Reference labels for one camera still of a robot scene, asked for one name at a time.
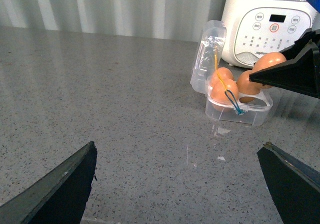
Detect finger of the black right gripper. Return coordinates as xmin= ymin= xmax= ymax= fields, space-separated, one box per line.
xmin=249 ymin=30 xmax=320 ymax=98

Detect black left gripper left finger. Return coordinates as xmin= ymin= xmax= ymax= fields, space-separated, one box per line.
xmin=0 ymin=141 xmax=98 ymax=224

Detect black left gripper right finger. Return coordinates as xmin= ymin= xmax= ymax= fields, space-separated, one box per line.
xmin=257 ymin=142 xmax=320 ymax=224

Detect brown egg carried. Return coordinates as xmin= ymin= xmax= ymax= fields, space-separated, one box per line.
xmin=252 ymin=52 xmax=287 ymax=74

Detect brown egg back right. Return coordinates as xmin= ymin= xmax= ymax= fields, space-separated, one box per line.
xmin=236 ymin=70 xmax=260 ymax=95

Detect brown egg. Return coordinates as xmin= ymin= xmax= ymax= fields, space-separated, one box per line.
xmin=236 ymin=70 xmax=260 ymax=95
xmin=210 ymin=79 xmax=239 ymax=104
xmin=209 ymin=67 xmax=234 ymax=87

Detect brown egg back left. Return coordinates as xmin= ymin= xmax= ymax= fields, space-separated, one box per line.
xmin=209 ymin=67 xmax=234 ymax=87

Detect brown egg front left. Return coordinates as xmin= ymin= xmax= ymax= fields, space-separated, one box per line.
xmin=210 ymin=79 xmax=239 ymax=104

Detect clear plastic egg box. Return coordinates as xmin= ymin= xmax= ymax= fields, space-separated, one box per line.
xmin=190 ymin=20 xmax=274 ymax=126

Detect white Joyoung soymilk maker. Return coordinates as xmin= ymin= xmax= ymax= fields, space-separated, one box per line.
xmin=221 ymin=0 xmax=318 ymax=68

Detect yellow and blue rubber bands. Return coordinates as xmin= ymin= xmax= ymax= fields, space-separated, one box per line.
xmin=210 ymin=45 xmax=245 ymax=115

